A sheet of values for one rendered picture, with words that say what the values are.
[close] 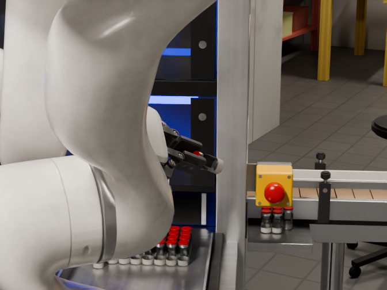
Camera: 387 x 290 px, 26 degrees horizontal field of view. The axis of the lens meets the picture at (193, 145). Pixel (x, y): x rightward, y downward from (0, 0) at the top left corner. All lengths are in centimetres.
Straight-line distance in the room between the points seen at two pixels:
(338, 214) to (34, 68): 102
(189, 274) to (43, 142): 68
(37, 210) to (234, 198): 86
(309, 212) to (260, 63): 367
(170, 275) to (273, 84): 418
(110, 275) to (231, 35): 50
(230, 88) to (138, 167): 81
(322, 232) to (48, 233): 104
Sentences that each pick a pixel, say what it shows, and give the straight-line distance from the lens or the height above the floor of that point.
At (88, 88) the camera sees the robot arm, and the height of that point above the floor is 140.
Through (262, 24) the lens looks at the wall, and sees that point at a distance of 539.
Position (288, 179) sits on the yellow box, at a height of 102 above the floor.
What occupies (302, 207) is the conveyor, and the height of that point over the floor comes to 92.
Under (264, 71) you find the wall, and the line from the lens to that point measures 550.
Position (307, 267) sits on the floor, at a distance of 369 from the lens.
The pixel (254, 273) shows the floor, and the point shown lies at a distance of 361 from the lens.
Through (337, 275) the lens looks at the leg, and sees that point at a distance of 190.
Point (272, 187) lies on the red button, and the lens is 162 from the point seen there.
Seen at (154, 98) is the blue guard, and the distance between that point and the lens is 162.
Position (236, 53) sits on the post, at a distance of 159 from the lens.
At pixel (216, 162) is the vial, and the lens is 119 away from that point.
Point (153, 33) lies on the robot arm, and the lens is 69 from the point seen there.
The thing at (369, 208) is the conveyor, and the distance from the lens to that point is 180.
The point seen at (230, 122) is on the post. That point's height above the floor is 113.
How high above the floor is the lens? 156
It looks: 17 degrees down
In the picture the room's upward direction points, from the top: straight up
